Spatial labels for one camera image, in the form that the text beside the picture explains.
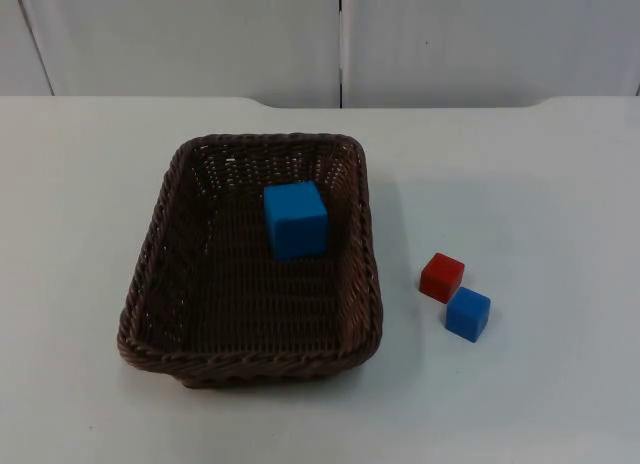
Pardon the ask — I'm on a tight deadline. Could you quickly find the large blue cube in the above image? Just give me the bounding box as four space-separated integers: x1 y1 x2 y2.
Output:
262 180 329 262

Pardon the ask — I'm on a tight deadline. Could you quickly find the dark brown wicker basket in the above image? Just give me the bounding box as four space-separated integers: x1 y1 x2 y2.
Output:
116 131 385 391

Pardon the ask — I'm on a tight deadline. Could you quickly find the small red cube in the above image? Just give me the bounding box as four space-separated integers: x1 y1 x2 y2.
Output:
418 252 466 305

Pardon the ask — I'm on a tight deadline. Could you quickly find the small blue cube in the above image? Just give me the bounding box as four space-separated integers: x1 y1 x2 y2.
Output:
444 286 492 344

